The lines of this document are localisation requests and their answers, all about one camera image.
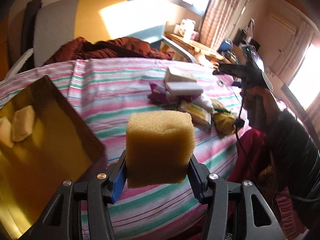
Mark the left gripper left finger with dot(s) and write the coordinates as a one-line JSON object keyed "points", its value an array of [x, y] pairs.
{"points": [[61, 218]]}

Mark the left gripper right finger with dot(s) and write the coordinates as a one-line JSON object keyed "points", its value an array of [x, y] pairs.
{"points": [[236, 207]]}

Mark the white plastic bag ball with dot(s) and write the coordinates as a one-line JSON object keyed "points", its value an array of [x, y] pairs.
{"points": [[204, 102]]}

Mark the yellow green wafer packet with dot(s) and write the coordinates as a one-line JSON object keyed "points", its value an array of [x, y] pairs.
{"points": [[198, 114]]}

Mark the white foam block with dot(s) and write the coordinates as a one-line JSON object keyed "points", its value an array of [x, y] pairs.
{"points": [[183, 88]]}

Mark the beige carton box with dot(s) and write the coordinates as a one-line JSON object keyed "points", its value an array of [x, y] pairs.
{"points": [[176, 75]]}

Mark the purple snack packet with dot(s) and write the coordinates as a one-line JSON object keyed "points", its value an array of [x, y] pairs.
{"points": [[158, 94]]}

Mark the yellow sponge block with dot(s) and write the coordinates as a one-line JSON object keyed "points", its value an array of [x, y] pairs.
{"points": [[159, 145]]}

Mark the dark jacket right forearm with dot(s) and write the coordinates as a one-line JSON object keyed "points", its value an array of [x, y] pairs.
{"points": [[296, 159]]}

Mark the person's right hand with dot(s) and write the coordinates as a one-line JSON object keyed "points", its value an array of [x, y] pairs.
{"points": [[261, 106]]}

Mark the blue bag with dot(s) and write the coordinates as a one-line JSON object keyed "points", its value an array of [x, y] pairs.
{"points": [[226, 45]]}

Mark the wooden side table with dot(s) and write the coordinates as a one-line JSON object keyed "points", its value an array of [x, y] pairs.
{"points": [[204, 55]]}

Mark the red pink blanket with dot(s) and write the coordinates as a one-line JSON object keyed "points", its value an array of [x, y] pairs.
{"points": [[255, 162]]}

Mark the gold tin box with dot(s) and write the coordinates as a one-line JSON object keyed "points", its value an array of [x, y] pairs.
{"points": [[60, 147]]}

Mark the white items on table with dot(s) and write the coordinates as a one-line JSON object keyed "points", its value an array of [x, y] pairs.
{"points": [[186, 30]]}

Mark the pink striped curtain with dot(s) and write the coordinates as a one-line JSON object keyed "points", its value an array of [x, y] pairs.
{"points": [[216, 21]]}

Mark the yellow sponge in box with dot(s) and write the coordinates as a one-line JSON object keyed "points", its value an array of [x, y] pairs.
{"points": [[22, 124]]}

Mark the pale sponge in box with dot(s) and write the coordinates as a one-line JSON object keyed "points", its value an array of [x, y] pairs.
{"points": [[5, 132]]}

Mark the striped pink green bedsheet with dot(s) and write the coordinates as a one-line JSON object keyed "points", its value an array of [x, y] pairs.
{"points": [[89, 112]]}

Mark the maroon quilted jacket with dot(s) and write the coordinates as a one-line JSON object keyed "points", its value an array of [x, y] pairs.
{"points": [[81, 49]]}

